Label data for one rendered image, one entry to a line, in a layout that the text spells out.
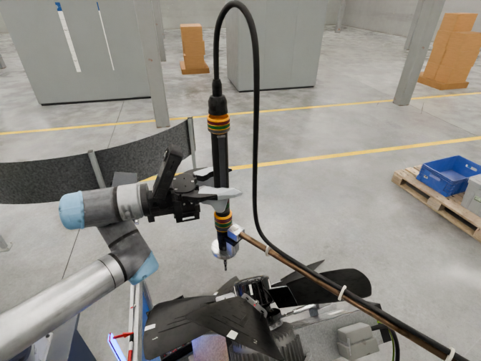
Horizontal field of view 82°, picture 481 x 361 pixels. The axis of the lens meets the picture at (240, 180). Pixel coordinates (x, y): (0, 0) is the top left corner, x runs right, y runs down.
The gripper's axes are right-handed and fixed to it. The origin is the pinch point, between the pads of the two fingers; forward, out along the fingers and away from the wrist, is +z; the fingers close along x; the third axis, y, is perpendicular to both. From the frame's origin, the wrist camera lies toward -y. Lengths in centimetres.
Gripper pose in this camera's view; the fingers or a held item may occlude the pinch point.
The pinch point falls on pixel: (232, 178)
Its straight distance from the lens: 62.6
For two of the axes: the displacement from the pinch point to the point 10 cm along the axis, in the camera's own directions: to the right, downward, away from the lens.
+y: 0.0, 8.2, 5.7
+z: 9.7, -1.5, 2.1
